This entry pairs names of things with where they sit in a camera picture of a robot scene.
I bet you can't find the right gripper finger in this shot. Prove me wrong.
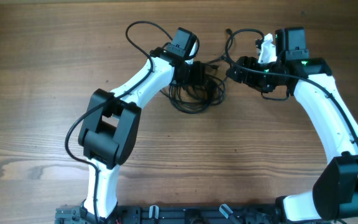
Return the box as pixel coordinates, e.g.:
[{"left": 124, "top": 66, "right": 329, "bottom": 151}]
[
  {"left": 225, "top": 57, "right": 244, "bottom": 75},
  {"left": 227, "top": 70, "right": 244, "bottom": 83}
]

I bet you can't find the thick black USB cable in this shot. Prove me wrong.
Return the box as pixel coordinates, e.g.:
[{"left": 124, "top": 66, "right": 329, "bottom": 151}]
[{"left": 160, "top": 73, "right": 227, "bottom": 114}]

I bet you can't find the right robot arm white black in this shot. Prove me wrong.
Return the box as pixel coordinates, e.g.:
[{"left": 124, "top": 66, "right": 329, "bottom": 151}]
[{"left": 226, "top": 27, "right": 358, "bottom": 223}]

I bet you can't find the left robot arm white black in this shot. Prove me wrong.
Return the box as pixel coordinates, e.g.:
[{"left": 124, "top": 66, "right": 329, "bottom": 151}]
[{"left": 78, "top": 27, "right": 200, "bottom": 223}]

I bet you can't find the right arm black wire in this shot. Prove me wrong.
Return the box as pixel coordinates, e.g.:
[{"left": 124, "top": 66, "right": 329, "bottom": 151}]
[{"left": 224, "top": 28, "right": 358, "bottom": 224}]

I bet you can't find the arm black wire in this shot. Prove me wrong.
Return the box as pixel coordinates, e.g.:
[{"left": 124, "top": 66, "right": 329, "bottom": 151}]
[
  {"left": 64, "top": 20, "right": 201, "bottom": 224},
  {"left": 224, "top": 28, "right": 358, "bottom": 224}
]

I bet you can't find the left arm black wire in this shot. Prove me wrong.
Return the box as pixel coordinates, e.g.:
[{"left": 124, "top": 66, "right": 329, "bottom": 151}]
[{"left": 64, "top": 20, "right": 201, "bottom": 224}]

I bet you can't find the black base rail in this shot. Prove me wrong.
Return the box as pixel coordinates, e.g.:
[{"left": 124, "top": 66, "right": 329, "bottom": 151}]
[{"left": 54, "top": 203, "right": 288, "bottom": 224}]

